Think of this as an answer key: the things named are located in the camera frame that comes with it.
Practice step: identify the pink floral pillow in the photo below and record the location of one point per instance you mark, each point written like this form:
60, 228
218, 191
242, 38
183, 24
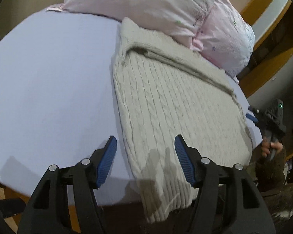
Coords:
225, 39
179, 19

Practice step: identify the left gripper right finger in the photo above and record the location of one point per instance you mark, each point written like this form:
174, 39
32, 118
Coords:
228, 201

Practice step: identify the lavender bed sheet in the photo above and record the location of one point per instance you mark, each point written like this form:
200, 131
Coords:
58, 103

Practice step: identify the right hand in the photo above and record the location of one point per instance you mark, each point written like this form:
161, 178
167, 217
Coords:
267, 147

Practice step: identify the wooden headboard shelf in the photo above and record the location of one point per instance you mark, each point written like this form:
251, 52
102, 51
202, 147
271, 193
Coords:
272, 21

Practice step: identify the brown fuzzy right sleeve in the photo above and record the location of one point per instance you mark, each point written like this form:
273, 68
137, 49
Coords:
270, 174

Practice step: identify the pink floral pillow left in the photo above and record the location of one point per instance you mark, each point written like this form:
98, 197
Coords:
179, 19

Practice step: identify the pink floral pillow right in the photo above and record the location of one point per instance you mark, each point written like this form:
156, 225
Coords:
225, 39

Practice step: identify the beige cable knit sweater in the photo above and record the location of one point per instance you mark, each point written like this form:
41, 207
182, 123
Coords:
163, 90

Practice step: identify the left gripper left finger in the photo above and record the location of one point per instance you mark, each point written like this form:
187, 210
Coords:
47, 210

